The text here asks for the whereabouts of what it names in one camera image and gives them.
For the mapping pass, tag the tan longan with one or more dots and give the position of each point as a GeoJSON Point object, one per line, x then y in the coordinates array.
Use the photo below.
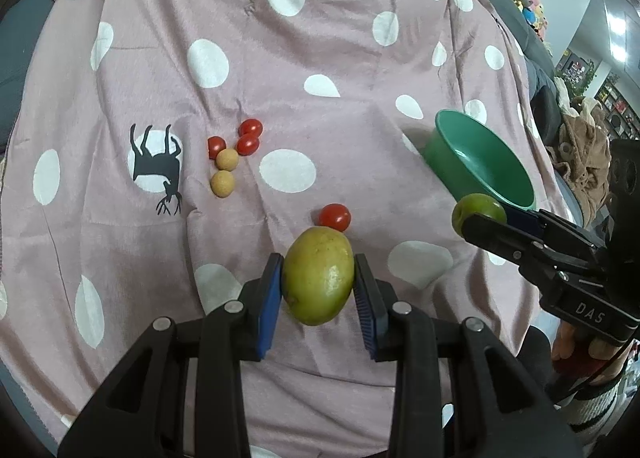
{"type": "Point", "coordinates": [227, 159]}
{"type": "Point", "coordinates": [222, 183]}

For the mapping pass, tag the yellow-green mango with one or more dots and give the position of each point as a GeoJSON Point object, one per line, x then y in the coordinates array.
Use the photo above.
{"type": "Point", "coordinates": [317, 273]}

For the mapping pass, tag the pink polka dot blanket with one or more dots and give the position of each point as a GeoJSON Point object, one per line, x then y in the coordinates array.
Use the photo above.
{"type": "Point", "coordinates": [325, 37]}

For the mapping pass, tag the green plum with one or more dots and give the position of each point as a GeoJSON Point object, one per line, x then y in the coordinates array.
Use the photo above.
{"type": "Point", "coordinates": [475, 208]}

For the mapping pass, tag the green houseplant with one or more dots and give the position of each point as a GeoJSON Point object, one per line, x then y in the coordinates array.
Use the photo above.
{"type": "Point", "coordinates": [590, 77]}

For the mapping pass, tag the red cherry tomato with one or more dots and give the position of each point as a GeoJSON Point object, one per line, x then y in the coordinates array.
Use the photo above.
{"type": "Point", "coordinates": [248, 143]}
{"type": "Point", "coordinates": [334, 216]}
{"type": "Point", "coordinates": [250, 126]}
{"type": "Point", "coordinates": [216, 145]}

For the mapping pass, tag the brown plush throw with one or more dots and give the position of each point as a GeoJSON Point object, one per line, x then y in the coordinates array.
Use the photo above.
{"type": "Point", "coordinates": [582, 162]}

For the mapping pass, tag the black rounded cushion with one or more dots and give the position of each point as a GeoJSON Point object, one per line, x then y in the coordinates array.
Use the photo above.
{"type": "Point", "coordinates": [545, 110]}

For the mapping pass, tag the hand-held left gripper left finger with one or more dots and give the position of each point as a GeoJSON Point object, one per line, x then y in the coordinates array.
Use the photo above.
{"type": "Point", "coordinates": [270, 308]}

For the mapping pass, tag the green plastic bowl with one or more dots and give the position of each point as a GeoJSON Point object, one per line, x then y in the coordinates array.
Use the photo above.
{"type": "Point", "coordinates": [475, 152]}

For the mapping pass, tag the person's right hand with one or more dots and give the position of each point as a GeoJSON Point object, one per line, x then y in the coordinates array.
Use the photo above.
{"type": "Point", "coordinates": [602, 348]}

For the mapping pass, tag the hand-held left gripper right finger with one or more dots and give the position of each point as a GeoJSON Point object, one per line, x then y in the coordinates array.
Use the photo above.
{"type": "Point", "coordinates": [367, 308]}

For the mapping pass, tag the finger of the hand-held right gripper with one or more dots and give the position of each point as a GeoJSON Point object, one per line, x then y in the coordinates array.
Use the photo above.
{"type": "Point", "coordinates": [525, 218]}
{"type": "Point", "coordinates": [505, 235]}

